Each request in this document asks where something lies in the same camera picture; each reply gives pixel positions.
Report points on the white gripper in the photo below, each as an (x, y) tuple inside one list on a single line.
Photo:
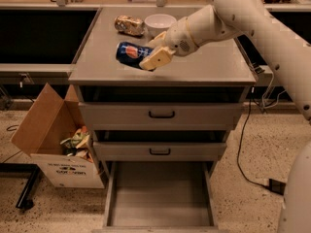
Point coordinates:
[(179, 37)]

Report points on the blue pepsi can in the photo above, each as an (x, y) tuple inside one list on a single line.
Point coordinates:
[(131, 55)]

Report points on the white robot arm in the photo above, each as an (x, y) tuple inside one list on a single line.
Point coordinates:
[(287, 55)]

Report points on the grey drawer cabinet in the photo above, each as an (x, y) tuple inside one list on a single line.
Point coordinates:
[(217, 73)]

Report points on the grey top drawer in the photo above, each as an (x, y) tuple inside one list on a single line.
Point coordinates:
[(160, 116)]

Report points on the grey drawer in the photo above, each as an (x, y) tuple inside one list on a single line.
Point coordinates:
[(159, 197), (160, 116), (159, 151)]

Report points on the grey middle drawer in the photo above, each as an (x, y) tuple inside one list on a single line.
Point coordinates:
[(159, 151)]

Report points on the grey bottom drawer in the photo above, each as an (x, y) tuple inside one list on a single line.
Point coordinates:
[(159, 197)]

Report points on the white ceramic bowl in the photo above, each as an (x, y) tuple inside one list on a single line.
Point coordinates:
[(158, 23)]

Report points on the crumpled gold snack bag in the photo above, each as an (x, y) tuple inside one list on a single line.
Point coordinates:
[(132, 26)]

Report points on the cardboard box with trash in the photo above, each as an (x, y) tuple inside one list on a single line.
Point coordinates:
[(50, 120)]

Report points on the black power adapter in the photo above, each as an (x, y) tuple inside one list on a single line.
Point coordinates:
[(276, 186)]

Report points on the black table leg base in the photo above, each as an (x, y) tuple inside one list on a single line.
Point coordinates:
[(30, 174)]

